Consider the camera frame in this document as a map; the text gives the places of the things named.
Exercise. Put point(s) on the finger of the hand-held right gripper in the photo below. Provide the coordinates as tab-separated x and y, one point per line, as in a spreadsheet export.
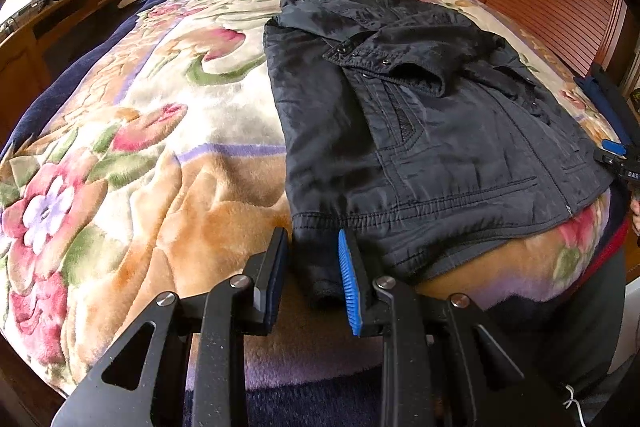
614	148

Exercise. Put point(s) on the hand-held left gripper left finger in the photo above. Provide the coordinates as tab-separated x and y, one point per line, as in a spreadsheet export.
277	282

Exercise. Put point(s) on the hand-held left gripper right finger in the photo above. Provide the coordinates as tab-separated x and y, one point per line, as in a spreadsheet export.
350	287

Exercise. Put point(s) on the black quilted jacket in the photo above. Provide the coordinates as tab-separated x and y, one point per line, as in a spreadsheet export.
450	147

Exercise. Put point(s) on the person's right hand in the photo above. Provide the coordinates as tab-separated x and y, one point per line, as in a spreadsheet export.
635	217

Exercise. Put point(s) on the blue garment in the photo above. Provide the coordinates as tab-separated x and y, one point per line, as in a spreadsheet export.
600	107

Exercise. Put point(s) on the dark garment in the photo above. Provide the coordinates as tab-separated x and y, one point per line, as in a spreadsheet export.
617	102

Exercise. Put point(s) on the person's dark clothing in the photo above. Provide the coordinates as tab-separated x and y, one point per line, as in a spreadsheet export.
550	317

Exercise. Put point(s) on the floral plush blanket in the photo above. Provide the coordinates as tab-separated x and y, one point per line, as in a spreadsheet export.
150	157

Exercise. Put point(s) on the long wooden desk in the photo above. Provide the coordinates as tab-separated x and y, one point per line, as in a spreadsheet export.
20	62

